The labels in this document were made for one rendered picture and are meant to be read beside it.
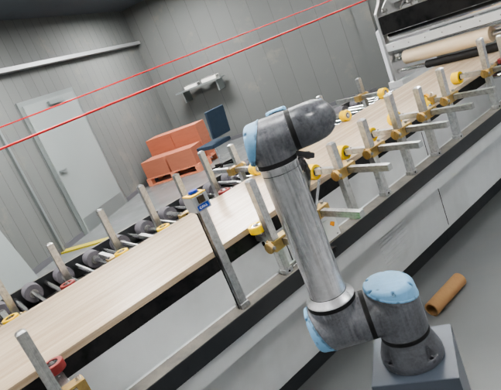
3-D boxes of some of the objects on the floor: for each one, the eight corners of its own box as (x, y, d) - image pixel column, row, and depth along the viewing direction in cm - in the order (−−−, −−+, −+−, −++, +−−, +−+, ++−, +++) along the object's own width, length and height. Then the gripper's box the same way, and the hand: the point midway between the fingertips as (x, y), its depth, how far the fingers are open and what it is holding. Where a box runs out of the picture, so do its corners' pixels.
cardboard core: (440, 317, 257) (436, 305, 255) (427, 314, 264) (423, 302, 262) (468, 285, 273) (464, 274, 271) (454, 284, 279) (451, 271, 277)
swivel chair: (245, 158, 831) (223, 103, 804) (232, 169, 784) (208, 111, 758) (217, 166, 859) (195, 113, 832) (203, 178, 812) (179, 122, 785)
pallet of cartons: (167, 172, 1000) (151, 137, 979) (221, 155, 952) (206, 117, 931) (146, 189, 918) (128, 150, 898) (205, 170, 870) (187, 129, 849)
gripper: (273, 152, 205) (291, 196, 211) (287, 150, 198) (305, 196, 204) (287, 144, 210) (304, 188, 215) (301, 141, 202) (318, 187, 208)
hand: (308, 186), depth 211 cm, fingers closed
